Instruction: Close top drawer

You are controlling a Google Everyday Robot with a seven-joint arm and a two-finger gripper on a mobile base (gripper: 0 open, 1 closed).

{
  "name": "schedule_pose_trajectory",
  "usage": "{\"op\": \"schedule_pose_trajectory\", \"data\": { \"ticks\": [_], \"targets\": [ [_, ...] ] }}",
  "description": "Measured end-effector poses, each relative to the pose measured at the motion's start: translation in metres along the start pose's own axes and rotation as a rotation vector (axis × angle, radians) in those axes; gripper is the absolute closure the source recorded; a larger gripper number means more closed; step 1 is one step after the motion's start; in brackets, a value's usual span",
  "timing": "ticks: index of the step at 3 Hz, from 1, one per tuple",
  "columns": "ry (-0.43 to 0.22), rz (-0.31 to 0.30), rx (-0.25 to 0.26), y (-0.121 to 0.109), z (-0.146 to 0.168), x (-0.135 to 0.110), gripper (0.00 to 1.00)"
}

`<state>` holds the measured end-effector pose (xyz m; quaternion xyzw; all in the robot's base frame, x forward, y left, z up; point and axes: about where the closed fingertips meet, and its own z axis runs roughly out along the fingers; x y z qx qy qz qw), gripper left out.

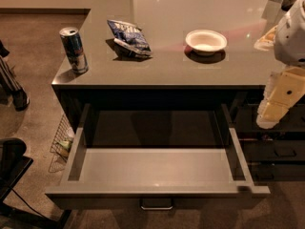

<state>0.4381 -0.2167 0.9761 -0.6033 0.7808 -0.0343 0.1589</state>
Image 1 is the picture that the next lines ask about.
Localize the silver drawer handle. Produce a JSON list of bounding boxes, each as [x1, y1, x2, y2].
[[140, 198, 173, 211]]

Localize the black office chair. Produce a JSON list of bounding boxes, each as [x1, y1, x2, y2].
[[0, 137, 33, 202]]

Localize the person's leg and dark shoe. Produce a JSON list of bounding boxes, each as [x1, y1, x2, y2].
[[0, 40, 30, 112]]

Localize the dark right side drawers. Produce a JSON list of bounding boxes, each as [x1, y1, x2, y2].
[[234, 92, 305, 181]]

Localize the black cable on floor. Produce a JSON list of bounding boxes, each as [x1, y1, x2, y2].
[[9, 186, 51, 221]]

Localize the wire mesh basket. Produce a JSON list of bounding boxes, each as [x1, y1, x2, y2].
[[49, 114, 74, 173]]

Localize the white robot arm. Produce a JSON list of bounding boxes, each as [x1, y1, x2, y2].
[[254, 0, 305, 129]]

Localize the blue chip bag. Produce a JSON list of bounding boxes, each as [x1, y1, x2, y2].
[[107, 20, 153, 58]]

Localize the dark grey counter cabinet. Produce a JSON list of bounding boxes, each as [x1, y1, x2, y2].
[[52, 0, 286, 127]]

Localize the blue silver drink can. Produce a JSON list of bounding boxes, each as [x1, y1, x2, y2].
[[59, 27, 89, 74]]

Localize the grey top drawer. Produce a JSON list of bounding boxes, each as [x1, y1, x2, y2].
[[46, 104, 270, 210]]

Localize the white paper bowl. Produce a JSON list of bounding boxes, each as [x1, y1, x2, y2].
[[185, 30, 227, 55]]

